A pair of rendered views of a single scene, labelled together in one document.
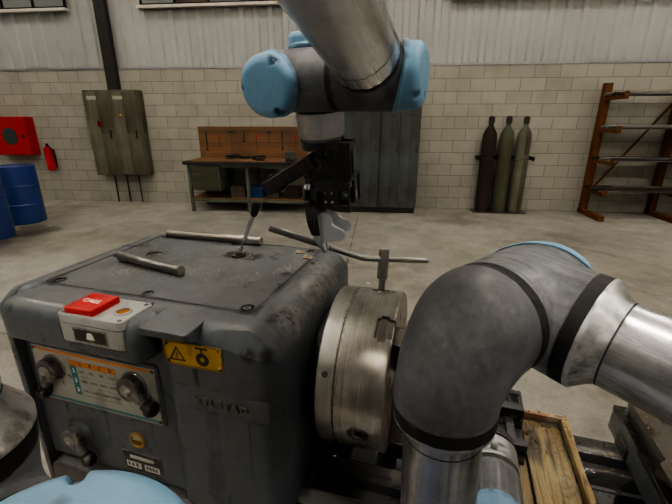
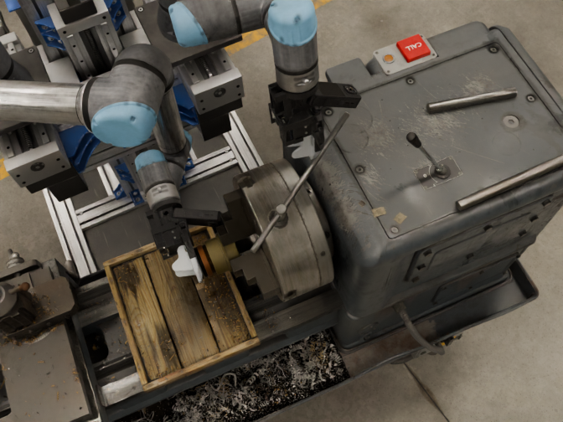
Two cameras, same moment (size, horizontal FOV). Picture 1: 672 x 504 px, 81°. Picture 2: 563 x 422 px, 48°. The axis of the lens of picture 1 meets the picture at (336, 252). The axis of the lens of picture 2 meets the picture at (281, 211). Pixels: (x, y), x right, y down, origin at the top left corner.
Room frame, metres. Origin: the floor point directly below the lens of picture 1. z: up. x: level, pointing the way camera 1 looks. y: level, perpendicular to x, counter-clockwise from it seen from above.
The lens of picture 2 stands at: (1.19, -0.42, 2.42)
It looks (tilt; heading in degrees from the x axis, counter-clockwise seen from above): 64 degrees down; 144
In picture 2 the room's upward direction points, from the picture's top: 5 degrees counter-clockwise
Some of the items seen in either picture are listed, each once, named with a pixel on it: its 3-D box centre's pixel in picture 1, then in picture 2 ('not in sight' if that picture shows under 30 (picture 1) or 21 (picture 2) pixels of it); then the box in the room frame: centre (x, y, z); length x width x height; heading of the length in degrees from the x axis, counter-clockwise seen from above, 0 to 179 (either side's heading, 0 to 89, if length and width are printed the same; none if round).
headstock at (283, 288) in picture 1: (201, 346); (423, 167); (0.79, 0.31, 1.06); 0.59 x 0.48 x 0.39; 73
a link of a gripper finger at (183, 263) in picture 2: not in sight; (185, 265); (0.63, -0.29, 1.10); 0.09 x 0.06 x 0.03; 162
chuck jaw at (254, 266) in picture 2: not in sight; (261, 276); (0.76, -0.17, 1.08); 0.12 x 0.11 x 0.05; 163
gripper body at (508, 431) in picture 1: (493, 423); (171, 229); (0.53, -0.26, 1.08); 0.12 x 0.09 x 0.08; 162
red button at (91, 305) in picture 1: (93, 306); (413, 48); (0.61, 0.42, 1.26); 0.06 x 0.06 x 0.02; 73
